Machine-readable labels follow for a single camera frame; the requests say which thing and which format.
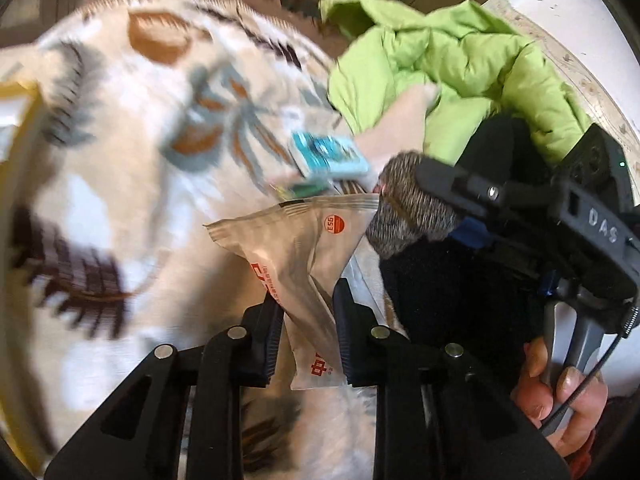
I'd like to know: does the white red-print packet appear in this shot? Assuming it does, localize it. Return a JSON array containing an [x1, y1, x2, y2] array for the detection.
[[206, 194, 386, 390]]

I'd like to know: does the grey knitted sock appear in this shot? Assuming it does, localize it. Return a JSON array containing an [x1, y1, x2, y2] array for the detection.
[[366, 151, 462, 260]]

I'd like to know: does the teal tissue pack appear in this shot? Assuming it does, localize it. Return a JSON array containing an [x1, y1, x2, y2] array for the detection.
[[288, 131, 370, 180]]

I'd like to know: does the person's right hand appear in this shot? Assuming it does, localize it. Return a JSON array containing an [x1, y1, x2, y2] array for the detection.
[[511, 337, 608, 457]]

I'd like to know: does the lime green down jacket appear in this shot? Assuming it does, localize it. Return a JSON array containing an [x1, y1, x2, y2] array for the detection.
[[319, 0, 592, 166]]

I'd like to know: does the beige socked foot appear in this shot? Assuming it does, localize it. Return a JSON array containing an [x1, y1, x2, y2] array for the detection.
[[355, 84, 440, 174]]

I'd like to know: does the leaf-patterned fleece blanket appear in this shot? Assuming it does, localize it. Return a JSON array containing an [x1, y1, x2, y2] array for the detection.
[[0, 0, 392, 480]]

